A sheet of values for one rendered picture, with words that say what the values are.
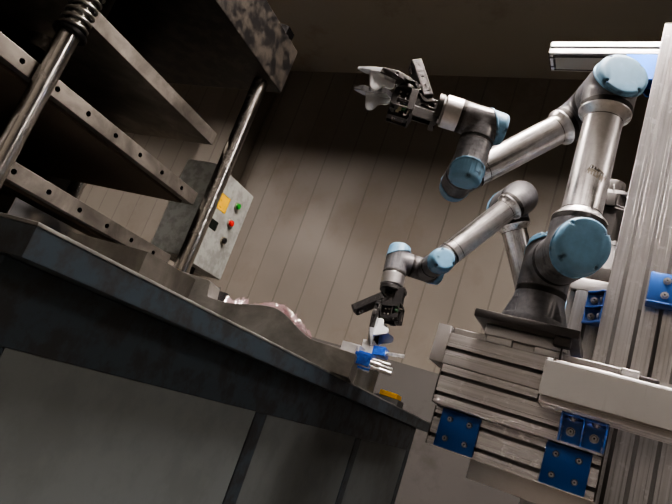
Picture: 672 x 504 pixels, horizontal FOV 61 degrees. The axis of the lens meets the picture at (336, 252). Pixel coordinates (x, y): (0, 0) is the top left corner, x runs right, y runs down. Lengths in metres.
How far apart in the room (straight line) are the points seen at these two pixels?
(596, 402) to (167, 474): 0.77
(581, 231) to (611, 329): 0.34
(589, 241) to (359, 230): 2.65
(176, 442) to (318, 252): 2.97
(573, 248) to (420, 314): 2.27
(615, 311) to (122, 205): 4.25
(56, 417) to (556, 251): 0.96
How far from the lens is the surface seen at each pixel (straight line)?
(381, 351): 1.76
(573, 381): 1.20
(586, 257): 1.28
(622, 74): 1.48
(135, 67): 1.96
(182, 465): 1.04
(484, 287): 3.44
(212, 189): 2.15
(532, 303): 1.37
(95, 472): 0.89
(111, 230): 1.91
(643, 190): 1.70
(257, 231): 4.18
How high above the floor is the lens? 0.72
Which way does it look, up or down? 15 degrees up
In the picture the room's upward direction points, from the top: 19 degrees clockwise
